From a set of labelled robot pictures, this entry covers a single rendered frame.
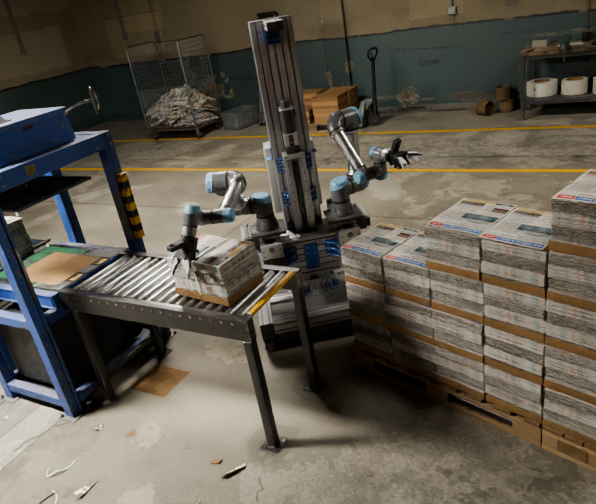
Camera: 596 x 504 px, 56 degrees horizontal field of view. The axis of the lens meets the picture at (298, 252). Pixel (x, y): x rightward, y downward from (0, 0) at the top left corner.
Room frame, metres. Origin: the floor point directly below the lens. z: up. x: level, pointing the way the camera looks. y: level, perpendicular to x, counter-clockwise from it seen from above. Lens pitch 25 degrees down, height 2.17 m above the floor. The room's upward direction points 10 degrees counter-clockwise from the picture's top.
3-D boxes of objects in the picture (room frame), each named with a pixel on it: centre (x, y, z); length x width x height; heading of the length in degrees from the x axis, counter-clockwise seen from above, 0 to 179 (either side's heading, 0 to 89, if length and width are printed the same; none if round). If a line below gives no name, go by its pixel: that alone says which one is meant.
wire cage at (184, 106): (10.78, 1.68, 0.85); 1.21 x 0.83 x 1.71; 58
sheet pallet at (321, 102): (9.46, -0.80, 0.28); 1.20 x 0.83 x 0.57; 58
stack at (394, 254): (2.55, -0.76, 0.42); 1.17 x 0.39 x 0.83; 40
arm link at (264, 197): (3.37, 0.17, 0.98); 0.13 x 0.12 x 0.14; 76
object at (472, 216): (2.45, -0.85, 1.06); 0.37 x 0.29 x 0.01; 131
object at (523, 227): (2.22, -1.02, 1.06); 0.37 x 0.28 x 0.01; 131
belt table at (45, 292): (3.42, 1.58, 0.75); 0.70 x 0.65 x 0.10; 58
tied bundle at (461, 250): (2.45, -0.84, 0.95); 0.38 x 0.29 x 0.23; 131
